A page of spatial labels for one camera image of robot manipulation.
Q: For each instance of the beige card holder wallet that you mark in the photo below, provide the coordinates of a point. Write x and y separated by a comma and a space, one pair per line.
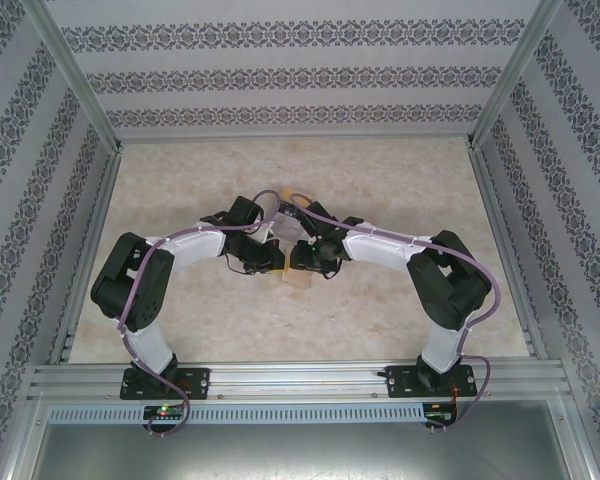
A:
300, 281

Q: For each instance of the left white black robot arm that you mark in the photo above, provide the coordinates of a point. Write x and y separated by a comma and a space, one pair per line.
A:
145, 345

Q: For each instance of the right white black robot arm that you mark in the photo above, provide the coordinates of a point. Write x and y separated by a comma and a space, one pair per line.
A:
380, 247

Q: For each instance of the clear acrylic card box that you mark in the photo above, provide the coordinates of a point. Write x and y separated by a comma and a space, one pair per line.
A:
287, 235

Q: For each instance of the white card pink print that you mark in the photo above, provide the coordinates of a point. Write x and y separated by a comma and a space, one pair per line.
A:
287, 229

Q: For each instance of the dark green VIP card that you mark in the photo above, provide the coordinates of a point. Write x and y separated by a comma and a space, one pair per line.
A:
287, 210

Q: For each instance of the plain gold card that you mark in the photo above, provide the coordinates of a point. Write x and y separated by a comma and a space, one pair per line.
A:
286, 191

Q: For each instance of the grey metal sheet panel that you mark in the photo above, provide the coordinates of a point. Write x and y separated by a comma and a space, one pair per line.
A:
300, 455

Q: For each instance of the aluminium mounting rail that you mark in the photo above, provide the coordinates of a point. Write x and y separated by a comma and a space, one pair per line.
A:
300, 380

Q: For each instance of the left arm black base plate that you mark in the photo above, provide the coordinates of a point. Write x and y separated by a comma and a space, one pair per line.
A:
200, 382

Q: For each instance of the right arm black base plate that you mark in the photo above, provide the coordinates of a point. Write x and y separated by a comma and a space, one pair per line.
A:
395, 385

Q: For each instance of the aluminium side rail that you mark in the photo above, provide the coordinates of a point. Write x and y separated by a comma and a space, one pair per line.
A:
89, 250
490, 200

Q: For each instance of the aluminium frame post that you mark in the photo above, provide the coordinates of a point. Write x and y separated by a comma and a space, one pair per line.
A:
517, 75
75, 75

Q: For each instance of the aluminium frame leg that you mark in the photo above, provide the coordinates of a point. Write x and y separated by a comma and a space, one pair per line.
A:
20, 445
580, 445

